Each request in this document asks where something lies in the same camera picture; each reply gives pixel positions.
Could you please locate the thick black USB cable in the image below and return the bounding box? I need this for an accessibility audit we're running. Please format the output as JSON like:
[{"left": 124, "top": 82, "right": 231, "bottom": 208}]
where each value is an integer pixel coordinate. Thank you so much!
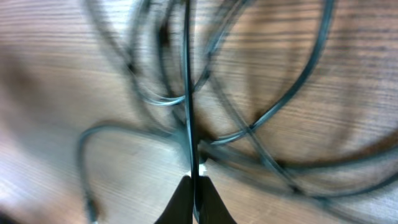
[{"left": 76, "top": 0, "right": 398, "bottom": 224}]

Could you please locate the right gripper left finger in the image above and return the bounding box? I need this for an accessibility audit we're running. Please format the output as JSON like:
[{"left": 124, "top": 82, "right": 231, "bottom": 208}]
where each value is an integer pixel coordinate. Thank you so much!
[{"left": 155, "top": 175, "right": 193, "bottom": 224}]

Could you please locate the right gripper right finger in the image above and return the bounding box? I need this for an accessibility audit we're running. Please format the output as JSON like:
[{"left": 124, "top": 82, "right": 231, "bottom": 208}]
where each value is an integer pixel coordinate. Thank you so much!
[{"left": 198, "top": 176, "right": 236, "bottom": 224}]

